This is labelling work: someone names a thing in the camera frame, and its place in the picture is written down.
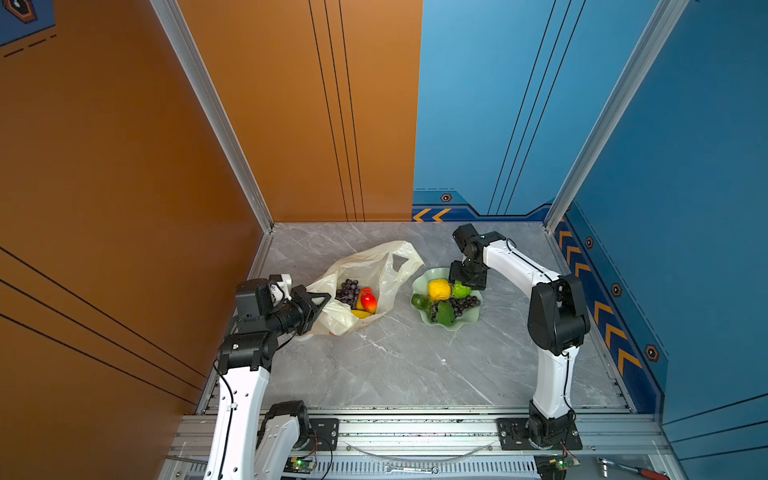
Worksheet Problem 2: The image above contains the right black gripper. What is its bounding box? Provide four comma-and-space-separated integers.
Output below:
446, 259, 485, 291

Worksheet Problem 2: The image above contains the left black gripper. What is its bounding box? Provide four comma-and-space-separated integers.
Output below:
265, 287, 329, 340

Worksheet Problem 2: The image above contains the yellow lemon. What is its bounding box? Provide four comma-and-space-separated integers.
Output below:
427, 279, 452, 302

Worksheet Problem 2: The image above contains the dark purple grape bunch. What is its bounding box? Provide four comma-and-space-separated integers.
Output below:
335, 279, 361, 309

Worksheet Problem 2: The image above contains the yellow banana bunch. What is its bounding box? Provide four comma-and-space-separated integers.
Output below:
351, 309, 371, 319

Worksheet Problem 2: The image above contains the red orange mango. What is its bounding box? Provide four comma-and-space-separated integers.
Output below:
357, 288, 378, 315

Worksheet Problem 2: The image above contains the cream plastic bag orange print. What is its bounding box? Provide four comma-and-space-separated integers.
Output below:
307, 241, 424, 336

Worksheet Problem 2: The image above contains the green avocado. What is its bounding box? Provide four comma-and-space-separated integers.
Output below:
411, 293, 432, 312

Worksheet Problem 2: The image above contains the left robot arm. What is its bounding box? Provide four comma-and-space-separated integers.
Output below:
204, 274, 333, 479

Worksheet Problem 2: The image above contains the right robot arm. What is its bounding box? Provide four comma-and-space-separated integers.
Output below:
449, 224, 591, 450

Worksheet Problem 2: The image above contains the light green fruit plate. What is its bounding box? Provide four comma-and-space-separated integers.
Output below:
411, 268, 483, 331

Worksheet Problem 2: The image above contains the green circuit board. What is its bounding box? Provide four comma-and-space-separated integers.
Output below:
284, 456, 317, 475

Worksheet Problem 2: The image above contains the silver wrench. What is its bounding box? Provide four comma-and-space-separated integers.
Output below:
383, 464, 440, 475

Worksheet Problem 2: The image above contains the small right circuit board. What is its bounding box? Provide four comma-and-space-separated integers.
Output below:
534, 457, 581, 480

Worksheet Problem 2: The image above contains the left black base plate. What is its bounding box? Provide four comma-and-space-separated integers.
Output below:
293, 417, 340, 451

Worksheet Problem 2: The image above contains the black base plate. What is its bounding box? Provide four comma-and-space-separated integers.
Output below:
496, 415, 583, 451
293, 417, 340, 451

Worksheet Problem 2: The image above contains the aluminium rail frame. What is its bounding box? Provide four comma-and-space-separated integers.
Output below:
161, 408, 684, 479

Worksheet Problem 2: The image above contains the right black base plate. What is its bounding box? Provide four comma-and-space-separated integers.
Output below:
496, 415, 583, 451

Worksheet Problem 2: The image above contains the red handled tool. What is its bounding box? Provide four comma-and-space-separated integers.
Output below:
597, 457, 670, 480

